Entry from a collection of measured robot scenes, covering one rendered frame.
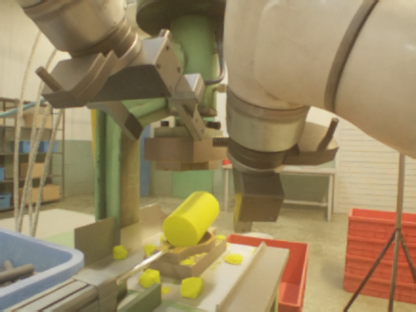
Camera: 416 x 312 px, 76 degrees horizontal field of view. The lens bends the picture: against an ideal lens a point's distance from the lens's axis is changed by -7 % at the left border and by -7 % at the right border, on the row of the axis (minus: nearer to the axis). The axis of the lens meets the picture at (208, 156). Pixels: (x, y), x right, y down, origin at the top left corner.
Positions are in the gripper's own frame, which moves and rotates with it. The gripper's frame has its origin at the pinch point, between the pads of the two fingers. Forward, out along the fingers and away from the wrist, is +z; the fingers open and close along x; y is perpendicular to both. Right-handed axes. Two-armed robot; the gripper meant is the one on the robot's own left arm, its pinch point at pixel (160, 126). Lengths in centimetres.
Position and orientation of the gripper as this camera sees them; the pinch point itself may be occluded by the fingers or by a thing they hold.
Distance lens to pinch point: 43.5
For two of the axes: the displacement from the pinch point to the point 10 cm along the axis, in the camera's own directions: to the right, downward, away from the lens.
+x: -9.2, -0.3, 3.9
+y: 2.4, -8.4, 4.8
